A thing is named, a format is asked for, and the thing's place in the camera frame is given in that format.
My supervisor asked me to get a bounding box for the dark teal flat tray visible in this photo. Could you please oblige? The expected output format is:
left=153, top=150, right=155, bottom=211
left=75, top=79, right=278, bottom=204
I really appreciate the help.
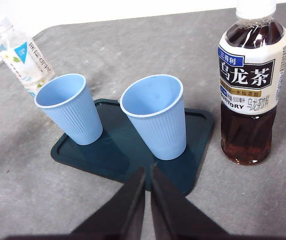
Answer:
left=50, top=98, right=215, bottom=197

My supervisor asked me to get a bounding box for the dark oolong tea bottle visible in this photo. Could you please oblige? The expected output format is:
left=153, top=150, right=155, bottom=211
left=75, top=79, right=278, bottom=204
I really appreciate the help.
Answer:
left=217, top=0, right=286, bottom=166

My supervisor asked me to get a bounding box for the blue ribbed plastic cup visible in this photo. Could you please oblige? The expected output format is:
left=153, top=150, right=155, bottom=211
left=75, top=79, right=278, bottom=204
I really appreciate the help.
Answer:
left=119, top=74, right=187, bottom=161
left=34, top=73, right=104, bottom=146

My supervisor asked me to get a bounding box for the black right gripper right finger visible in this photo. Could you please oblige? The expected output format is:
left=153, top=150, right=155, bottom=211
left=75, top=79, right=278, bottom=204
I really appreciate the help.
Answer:
left=150, top=163, right=238, bottom=240

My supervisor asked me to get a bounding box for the clear jasmine tea bottle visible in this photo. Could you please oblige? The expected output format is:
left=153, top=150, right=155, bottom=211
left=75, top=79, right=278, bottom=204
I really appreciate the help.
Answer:
left=0, top=16, right=56, bottom=101

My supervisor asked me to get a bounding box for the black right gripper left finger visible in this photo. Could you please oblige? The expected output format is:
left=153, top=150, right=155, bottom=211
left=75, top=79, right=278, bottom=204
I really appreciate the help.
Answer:
left=65, top=165, right=147, bottom=240

